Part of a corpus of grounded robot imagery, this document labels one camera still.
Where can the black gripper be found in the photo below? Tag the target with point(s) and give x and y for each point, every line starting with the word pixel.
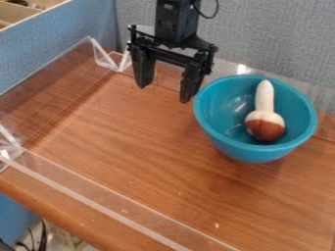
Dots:
pixel 192 52

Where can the brown and white toy mushroom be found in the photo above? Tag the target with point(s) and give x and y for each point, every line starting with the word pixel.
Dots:
pixel 264 123

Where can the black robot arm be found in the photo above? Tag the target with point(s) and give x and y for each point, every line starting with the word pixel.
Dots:
pixel 177 20

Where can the blue plastic bowl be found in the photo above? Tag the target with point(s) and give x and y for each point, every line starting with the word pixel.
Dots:
pixel 225 100

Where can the clear acrylic back barrier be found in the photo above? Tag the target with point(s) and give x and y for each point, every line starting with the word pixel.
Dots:
pixel 321 96

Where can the clear acrylic barrier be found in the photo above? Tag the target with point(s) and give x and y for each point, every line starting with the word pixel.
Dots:
pixel 173 234
pixel 321 96

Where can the wooden shelf box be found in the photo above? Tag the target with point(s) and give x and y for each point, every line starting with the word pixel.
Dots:
pixel 16 11

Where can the clear acrylic front barrier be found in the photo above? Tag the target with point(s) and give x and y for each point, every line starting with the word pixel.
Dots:
pixel 173 234

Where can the clear acrylic corner bracket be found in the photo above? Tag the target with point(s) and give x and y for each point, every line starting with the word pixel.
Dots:
pixel 114 61

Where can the clear acrylic left bracket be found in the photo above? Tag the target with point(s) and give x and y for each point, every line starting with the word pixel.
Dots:
pixel 9 148

